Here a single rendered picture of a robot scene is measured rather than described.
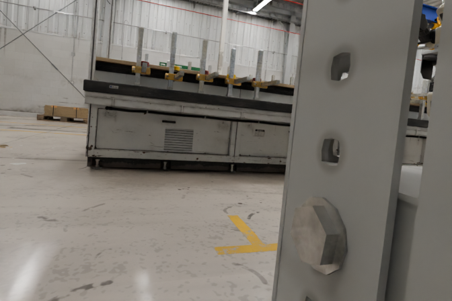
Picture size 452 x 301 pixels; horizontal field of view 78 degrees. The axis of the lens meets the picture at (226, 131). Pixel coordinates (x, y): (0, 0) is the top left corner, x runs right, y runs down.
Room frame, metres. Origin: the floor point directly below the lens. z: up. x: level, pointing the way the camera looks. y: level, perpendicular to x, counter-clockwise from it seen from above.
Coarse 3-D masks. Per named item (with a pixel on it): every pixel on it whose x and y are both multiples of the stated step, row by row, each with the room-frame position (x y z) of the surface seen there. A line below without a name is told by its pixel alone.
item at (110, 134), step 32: (96, 64) 2.23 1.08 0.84; (288, 96) 2.78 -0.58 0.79; (96, 128) 2.29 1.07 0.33; (128, 128) 2.35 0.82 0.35; (160, 128) 2.43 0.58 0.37; (192, 128) 2.52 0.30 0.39; (224, 128) 2.62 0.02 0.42; (256, 128) 2.72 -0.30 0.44; (288, 128) 2.84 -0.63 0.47; (128, 160) 2.35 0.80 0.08; (160, 160) 2.43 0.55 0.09; (192, 160) 2.50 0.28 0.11; (224, 160) 2.59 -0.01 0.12; (256, 160) 2.70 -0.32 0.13; (416, 160) 3.42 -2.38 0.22
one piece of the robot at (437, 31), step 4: (436, 28) 1.79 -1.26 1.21; (440, 28) 1.76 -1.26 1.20; (432, 32) 1.82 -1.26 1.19; (436, 32) 1.79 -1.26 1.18; (440, 32) 1.76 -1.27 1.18; (432, 36) 1.81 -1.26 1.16; (436, 36) 1.79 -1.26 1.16; (432, 40) 1.82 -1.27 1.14; (436, 40) 1.79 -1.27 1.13; (428, 96) 1.75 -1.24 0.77; (428, 100) 1.75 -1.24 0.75; (428, 104) 1.75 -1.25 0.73; (428, 108) 1.75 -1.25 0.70; (428, 112) 1.75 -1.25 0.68
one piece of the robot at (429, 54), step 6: (438, 48) 1.74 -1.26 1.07; (426, 54) 1.73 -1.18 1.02; (432, 54) 1.71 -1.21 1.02; (426, 60) 1.77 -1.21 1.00; (432, 60) 1.78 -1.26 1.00; (426, 66) 1.77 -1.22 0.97; (432, 66) 1.79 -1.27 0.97; (420, 72) 1.76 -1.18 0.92; (426, 72) 1.77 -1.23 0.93; (426, 78) 1.78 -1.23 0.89
